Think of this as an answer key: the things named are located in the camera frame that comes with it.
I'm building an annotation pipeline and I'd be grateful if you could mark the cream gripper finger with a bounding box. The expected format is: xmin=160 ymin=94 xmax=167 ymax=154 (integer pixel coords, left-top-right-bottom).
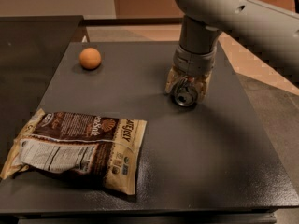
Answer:
xmin=192 ymin=72 xmax=212 ymax=103
xmin=164 ymin=66 xmax=184 ymax=94

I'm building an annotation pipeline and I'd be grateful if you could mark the silver green 7up can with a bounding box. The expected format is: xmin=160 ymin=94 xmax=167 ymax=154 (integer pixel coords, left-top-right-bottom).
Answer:
xmin=173 ymin=77 xmax=198 ymax=107

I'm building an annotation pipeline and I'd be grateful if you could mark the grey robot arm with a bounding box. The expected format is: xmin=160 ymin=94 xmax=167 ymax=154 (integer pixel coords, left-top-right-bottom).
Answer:
xmin=165 ymin=0 xmax=299 ymax=106

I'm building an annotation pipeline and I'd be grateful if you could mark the orange ball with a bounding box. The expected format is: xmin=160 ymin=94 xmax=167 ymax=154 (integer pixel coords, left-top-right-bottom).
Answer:
xmin=79 ymin=48 xmax=102 ymax=70

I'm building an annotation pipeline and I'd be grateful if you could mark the brown cream chip bag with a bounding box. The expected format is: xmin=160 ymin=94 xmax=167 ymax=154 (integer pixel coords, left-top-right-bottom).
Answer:
xmin=1 ymin=109 xmax=147 ymax=195

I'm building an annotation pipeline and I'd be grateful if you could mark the dark side table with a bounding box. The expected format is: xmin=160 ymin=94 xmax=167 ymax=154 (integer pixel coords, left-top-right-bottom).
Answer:
xmin=0 ymin=15 xmax=87 ymax=166

